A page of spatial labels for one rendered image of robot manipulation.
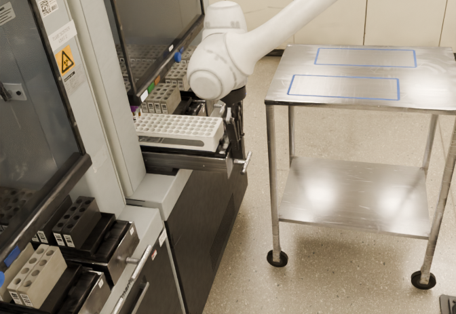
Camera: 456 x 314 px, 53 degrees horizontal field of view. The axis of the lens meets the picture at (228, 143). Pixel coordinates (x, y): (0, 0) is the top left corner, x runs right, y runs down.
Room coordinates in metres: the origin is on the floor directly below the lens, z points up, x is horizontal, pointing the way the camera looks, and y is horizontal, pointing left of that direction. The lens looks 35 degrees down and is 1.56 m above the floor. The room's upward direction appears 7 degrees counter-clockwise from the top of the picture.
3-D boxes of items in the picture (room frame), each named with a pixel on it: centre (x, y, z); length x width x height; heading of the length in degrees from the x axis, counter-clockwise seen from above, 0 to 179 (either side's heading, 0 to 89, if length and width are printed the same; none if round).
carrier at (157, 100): (1.30, 0.19, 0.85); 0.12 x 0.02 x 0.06; 161
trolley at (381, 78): (1.40, -0.49, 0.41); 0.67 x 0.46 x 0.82; 71
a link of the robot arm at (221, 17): (1.06, -0.02, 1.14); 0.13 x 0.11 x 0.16; 166
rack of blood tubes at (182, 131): (1.13, 0.16, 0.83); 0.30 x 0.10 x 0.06; 71
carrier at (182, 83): (1.44, 0.12, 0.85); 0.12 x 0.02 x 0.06; 160
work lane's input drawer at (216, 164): (1.18, 0.29, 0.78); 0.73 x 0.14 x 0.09; 71
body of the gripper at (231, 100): (1.07, -0.03, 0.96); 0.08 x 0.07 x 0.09; 161
